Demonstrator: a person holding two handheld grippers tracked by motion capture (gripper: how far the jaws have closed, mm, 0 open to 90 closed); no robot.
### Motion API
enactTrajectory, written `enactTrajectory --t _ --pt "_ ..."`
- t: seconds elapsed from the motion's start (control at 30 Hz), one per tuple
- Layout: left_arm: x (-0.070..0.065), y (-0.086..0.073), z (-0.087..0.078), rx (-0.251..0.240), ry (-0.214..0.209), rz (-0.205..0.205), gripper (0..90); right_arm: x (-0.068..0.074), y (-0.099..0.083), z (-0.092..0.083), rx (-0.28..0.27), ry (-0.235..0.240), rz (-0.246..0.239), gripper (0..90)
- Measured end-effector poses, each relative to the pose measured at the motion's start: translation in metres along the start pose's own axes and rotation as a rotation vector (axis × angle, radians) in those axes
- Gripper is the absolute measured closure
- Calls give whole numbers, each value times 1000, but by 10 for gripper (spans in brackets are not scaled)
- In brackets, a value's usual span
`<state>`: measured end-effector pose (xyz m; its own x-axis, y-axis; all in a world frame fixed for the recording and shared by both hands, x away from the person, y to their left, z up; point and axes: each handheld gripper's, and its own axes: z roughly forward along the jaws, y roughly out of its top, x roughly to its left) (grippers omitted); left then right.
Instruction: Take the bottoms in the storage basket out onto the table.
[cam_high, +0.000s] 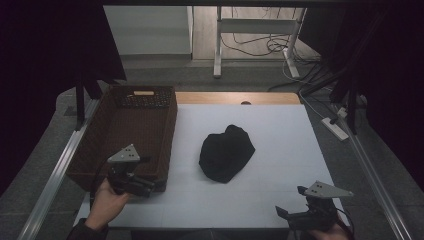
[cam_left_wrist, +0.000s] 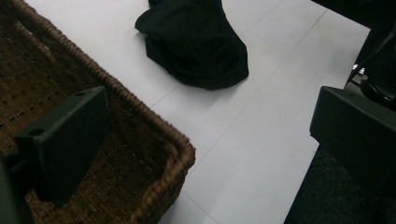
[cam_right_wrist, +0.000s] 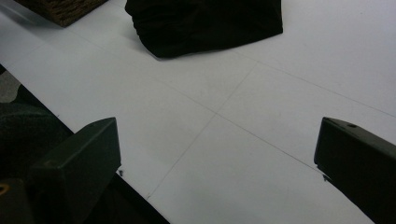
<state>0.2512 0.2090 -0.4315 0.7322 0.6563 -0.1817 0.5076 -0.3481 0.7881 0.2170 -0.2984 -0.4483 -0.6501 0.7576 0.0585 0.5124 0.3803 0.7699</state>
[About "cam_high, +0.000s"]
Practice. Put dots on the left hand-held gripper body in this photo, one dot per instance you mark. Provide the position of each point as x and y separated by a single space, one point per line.
124 170

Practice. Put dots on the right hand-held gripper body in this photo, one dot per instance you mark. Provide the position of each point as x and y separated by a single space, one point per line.
320 210

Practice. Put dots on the brown woven basket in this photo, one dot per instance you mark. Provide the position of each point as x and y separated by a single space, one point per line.
133 126

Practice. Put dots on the black cloth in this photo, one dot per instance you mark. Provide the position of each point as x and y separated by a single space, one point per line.
226 155

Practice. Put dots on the person's right hand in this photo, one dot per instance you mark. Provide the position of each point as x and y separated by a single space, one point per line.
328 235

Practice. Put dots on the person's left hand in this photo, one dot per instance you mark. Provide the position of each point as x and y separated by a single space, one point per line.
105 206

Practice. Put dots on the white table mat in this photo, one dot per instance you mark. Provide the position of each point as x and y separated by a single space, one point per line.
276 140

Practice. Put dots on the white power strip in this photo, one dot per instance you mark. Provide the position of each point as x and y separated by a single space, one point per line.
334 128

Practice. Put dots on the black metal stand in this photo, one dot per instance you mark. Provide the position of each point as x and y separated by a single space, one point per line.
351 106
80 103

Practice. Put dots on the wooden table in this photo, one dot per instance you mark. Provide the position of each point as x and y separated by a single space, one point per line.
233 98

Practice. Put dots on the dark curtain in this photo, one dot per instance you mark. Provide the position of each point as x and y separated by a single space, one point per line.
390 66
50 66

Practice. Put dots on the white cabinet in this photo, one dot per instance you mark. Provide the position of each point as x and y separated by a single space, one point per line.
148 30

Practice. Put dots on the aluminium rail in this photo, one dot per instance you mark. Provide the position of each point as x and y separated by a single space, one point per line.
373 180
56 173

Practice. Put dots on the white metal desk frame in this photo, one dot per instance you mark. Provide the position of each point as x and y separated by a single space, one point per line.
255 25

